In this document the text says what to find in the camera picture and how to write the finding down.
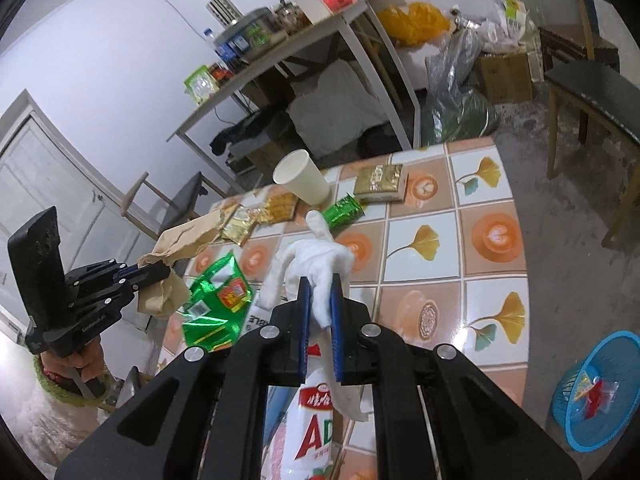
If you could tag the brown paper bag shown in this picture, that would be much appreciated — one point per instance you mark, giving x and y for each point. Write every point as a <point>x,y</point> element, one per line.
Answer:
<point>185,240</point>

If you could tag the gold foil sachet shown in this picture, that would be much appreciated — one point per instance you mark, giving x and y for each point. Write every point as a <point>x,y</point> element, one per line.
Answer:
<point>240,225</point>

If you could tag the small green foil wrapper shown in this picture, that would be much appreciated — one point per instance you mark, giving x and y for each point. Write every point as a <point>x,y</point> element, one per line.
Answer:
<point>345,210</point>

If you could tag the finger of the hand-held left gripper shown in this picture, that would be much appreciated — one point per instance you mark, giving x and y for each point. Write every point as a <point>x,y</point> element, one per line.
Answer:
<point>100,271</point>
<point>110,294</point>

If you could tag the yellow plastic bag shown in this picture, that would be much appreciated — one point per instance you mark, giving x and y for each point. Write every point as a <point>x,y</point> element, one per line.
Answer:
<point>415,22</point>

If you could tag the white green bag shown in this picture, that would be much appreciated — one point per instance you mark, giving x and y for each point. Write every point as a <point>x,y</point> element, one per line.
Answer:
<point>515,15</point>

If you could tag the glass jars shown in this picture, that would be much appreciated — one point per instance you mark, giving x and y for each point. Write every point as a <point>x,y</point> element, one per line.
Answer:
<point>290,16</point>

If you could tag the black cloth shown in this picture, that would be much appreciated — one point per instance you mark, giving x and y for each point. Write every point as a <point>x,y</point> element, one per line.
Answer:
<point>245,132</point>

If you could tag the red clear plastic wrapper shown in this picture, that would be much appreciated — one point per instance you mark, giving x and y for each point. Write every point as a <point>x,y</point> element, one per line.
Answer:
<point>595,395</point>

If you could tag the white frame desk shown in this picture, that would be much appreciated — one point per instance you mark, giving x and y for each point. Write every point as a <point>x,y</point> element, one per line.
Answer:
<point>310,35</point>

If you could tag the blue plastic basket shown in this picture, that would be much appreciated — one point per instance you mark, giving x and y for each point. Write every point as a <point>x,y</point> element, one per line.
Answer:
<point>570,395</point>

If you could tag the person's left forearm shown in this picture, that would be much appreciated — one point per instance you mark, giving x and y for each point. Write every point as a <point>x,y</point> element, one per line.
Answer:
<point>50,387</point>

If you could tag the white plastic bottle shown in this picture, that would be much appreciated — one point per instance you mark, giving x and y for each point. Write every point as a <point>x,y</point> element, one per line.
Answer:
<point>315,430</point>

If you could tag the white door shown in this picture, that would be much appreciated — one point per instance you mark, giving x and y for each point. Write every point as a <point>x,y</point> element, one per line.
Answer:
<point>45,170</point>

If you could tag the gold packet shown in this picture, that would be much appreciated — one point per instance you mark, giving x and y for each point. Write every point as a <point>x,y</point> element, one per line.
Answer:
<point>380,180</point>

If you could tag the dark wooden stool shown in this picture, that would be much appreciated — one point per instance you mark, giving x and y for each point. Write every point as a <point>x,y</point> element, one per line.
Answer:
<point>570,42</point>

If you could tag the orange gold sachet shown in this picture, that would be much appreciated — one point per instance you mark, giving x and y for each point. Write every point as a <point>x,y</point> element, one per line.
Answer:
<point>277,207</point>

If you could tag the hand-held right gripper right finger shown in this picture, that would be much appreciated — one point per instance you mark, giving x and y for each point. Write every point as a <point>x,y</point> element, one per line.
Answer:
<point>336,330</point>

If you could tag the wooden chair black seat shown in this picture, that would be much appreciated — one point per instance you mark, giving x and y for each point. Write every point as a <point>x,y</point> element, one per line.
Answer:
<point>595,90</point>
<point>185,195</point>

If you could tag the metal pot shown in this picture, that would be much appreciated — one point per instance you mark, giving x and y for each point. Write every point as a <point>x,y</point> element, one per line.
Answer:
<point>255,25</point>

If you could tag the brown cardboard box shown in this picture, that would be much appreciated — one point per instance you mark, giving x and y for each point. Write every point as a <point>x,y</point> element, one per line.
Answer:
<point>505,75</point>

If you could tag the green snack bag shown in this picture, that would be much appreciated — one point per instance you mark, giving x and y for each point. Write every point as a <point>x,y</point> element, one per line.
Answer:
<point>215,310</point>

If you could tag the white paper cup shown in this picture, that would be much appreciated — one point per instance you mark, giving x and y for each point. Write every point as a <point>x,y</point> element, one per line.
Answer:
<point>305,180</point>

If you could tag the white pillow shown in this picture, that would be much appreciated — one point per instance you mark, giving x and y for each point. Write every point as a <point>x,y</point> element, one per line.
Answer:
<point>335,105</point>

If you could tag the green white packet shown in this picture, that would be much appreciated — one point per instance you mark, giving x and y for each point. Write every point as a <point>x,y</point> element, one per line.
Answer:
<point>200,85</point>

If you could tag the grey plastic bags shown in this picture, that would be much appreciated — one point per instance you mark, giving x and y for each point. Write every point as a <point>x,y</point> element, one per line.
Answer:
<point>450,100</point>

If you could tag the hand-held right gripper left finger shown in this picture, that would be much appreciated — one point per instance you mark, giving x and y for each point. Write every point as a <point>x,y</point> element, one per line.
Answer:
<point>302,325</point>

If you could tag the white tissue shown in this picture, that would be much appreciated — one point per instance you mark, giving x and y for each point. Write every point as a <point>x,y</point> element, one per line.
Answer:
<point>315,260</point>

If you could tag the person's left hand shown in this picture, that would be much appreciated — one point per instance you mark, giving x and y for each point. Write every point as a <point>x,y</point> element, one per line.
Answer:
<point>92,365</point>

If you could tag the blue labelled bottles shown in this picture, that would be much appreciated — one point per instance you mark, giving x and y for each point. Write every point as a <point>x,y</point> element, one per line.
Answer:
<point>227,49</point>

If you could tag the striped utensil holder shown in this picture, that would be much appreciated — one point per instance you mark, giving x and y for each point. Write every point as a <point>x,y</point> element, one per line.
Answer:
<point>225,7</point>

